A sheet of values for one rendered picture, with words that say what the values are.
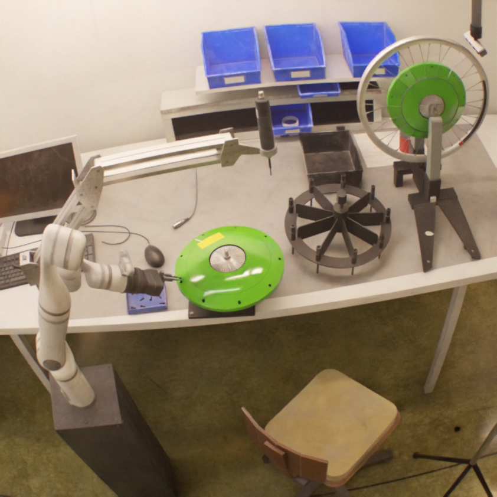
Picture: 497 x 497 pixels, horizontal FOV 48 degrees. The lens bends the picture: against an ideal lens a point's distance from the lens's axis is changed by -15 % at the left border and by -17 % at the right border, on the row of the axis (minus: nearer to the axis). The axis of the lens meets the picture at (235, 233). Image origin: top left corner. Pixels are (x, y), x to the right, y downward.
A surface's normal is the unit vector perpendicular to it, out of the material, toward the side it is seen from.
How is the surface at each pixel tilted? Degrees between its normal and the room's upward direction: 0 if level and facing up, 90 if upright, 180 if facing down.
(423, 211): 18
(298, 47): 90
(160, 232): 0
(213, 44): 90
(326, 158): 0
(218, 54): 90
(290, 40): 90
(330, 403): 0
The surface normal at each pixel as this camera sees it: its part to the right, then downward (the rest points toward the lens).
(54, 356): 0.32, 0.65
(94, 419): -0.11, -0.69
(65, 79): 0.05, 0.72
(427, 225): -0.07, -0.43
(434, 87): 0.11, 0.56
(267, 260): 0.25, -0.65
